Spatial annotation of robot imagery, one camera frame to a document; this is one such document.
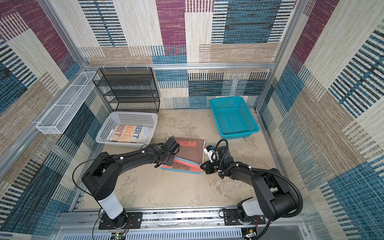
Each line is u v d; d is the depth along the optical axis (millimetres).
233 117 1178
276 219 425
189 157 902
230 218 730
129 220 729
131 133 1012
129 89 1089
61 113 736
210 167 780
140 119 1082
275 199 431
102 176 471
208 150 824
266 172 487
